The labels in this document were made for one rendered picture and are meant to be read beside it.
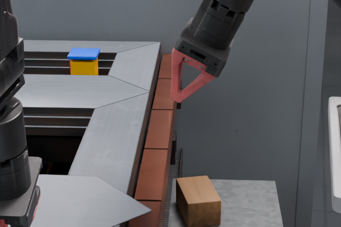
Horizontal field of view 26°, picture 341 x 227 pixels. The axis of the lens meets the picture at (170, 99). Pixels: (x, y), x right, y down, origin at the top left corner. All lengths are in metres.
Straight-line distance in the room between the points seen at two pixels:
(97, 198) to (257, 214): 0.42
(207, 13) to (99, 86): 0.53
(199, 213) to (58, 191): 0.33
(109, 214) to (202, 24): 0.27
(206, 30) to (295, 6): 0.81
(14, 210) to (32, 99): 0.57
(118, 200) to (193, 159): 0.86
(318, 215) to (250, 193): 1.36
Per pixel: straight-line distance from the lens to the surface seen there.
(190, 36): 0.94
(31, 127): 1.34
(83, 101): 1.35
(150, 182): 1.13
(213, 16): 0.92
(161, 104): 1.43
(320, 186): 2.97
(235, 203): 1.38
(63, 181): 1.06
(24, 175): 0.83
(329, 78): 4.19
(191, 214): 1.28
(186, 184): 1.33
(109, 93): 1.38
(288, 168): 1.86
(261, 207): 1.37
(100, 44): 1.69
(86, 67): 1.54
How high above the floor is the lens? 1.34
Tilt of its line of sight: 21 degrees down
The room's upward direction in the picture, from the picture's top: straight up
